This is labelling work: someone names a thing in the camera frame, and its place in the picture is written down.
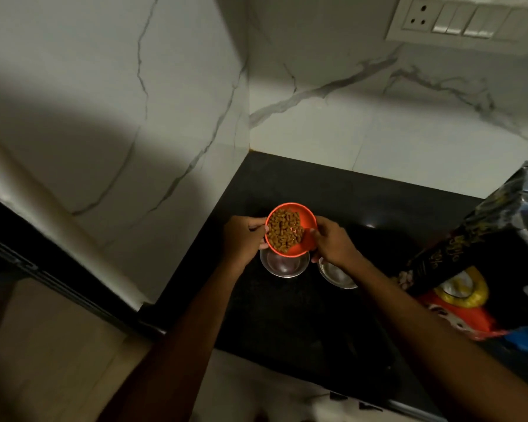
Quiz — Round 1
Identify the person's right hand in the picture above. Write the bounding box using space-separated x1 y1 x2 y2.
310 216 361 271

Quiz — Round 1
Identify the person's left hand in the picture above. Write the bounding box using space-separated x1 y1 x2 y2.
222 215 269 268

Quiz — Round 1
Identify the steel bowl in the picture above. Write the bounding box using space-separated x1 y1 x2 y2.
259 248 311 279
317 257 358 290

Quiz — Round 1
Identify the orange plastic scoop cup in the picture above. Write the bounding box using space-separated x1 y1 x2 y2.
263 202 319 259

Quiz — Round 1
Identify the puppy food bag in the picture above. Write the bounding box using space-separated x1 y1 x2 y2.
391 161 528 343

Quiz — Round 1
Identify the person's right forearm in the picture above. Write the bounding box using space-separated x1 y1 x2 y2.
343 254 528 422

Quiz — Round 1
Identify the person's left forearm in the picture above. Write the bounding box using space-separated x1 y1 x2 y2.
99 258 247 422

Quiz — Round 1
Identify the white lower drawer unit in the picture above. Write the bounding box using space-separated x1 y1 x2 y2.
193 349 445 422

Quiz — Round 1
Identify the white wall switch board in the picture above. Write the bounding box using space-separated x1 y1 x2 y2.
385 0 528 57

